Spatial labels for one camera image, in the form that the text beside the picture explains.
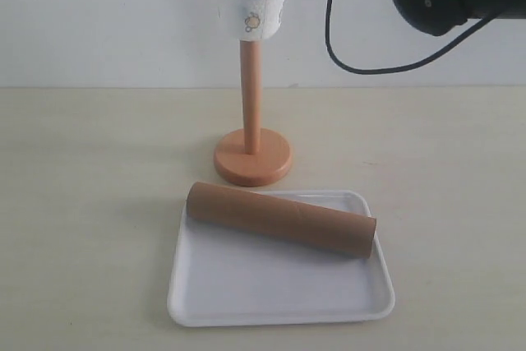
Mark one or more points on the brown cardboard tube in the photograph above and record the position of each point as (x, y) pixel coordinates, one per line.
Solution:
(293, 221)

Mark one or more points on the wooden paper towel holder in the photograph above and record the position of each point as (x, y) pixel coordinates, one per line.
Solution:
(252, 156)

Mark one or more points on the white rectangular tray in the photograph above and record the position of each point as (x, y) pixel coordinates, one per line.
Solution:
(226, 277)

